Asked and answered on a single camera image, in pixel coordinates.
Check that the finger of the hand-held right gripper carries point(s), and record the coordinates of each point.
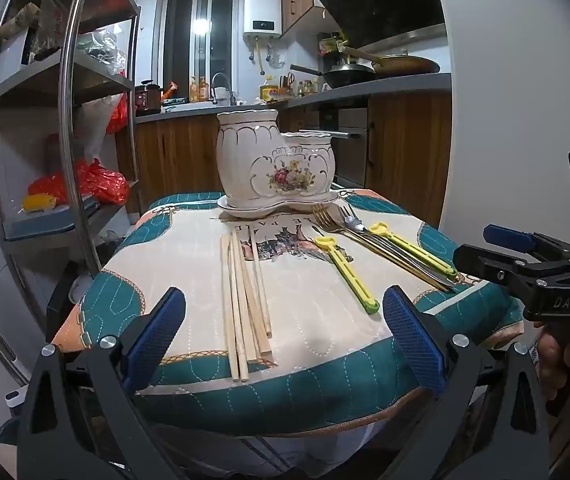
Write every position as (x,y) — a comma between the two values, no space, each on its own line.
(507,237)
(490,262)

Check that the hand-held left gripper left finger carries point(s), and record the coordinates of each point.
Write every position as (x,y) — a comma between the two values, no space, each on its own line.
(157,332)

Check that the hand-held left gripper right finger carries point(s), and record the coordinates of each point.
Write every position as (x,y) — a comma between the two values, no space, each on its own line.
(415,335)

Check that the wooden chopstick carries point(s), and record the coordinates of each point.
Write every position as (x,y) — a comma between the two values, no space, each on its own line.
(265,310)
(259,310)
(239,310)
(229,310)
(248,310)

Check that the yellow green plastic utensil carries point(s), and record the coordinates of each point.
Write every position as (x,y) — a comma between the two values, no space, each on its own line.
(347,275)
(415,252)

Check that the silver fork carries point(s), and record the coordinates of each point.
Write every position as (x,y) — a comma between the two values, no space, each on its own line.
(346,211)

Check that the gold fork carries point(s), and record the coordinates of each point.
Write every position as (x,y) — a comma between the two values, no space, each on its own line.
(325,222)

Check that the white floral ceramic utensil holder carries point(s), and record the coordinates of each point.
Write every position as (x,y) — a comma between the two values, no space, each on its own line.
(245,160)

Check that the teal cream printed quilted cloth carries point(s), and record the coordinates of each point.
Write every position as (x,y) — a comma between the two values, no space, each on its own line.
(305,300)

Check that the wooden lower cabinets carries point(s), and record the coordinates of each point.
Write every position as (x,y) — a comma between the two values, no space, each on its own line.
(410,145)

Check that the teal board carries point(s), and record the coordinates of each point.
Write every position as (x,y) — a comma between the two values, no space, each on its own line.
(50,225)

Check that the red plastic bag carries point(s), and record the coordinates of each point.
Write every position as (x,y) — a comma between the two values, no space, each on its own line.
(117,115)
(105,182)

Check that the built-in oven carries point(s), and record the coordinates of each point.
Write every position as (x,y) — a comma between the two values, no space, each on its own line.
(352,155)

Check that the yellow object on shelf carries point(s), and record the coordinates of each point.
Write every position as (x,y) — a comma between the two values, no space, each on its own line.
(40,202)

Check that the grey kitchen countertop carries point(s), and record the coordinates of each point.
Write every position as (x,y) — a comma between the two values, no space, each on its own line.
(395,85)

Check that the black wok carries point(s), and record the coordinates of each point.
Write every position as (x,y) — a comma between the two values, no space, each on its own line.
(350,76)

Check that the red pressure cooker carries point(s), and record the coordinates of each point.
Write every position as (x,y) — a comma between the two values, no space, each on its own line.
(146,100)

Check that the metal shelf rack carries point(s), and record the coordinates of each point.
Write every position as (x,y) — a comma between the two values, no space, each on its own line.
(67,110)

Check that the metal faucet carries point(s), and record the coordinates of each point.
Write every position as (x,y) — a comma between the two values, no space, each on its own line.
(221,77)

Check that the yellow oil bottle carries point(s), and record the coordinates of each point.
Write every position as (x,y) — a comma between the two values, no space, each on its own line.
(267,91)

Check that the black range hood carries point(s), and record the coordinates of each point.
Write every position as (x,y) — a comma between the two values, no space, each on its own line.
(380,0)

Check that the clear plastic bags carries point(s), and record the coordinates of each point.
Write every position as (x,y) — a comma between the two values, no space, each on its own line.
(102,52)

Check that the window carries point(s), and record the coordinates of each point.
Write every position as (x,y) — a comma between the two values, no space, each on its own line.
(180,45)

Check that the white water heater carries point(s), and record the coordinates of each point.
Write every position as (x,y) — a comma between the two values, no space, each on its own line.
(263,10)

